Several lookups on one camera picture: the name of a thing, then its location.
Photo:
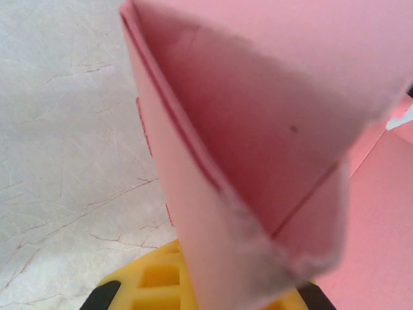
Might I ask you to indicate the pink paper box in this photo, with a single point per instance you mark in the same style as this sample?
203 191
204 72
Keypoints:
258 129

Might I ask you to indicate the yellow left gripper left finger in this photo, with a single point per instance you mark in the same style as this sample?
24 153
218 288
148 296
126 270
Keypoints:
155 281

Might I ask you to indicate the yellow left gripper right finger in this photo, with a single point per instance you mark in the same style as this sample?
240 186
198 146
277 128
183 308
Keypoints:
314 297

